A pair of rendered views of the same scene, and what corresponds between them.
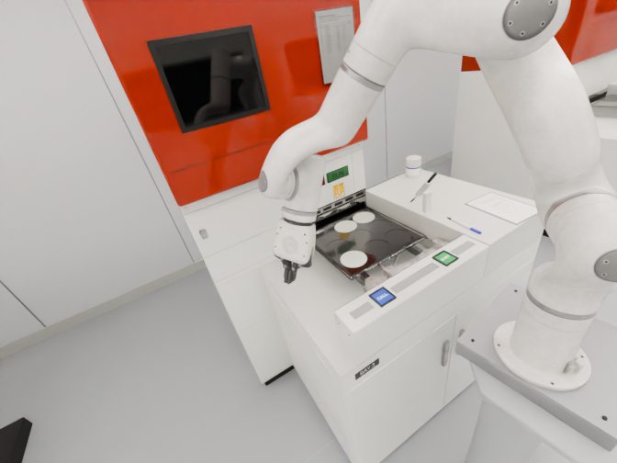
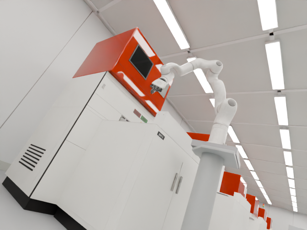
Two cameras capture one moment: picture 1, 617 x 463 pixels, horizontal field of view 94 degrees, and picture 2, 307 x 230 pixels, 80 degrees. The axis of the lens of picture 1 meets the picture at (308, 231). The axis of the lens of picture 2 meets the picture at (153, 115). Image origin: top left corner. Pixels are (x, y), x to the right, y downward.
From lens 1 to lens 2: 1.44 m
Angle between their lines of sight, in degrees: 59
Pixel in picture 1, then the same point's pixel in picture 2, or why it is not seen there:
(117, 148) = (31, 72)
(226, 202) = (116, 86)
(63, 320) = not seen: outside the picture
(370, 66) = (194, 63)
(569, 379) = not seen: hidden behind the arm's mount
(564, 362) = (222, 142)
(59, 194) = not seen: outside the picture
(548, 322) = (219, 126)
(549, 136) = (219, 84)
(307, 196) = (169, 76)
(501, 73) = (211, 79)
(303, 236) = (164, 83)
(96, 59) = (61, 51)
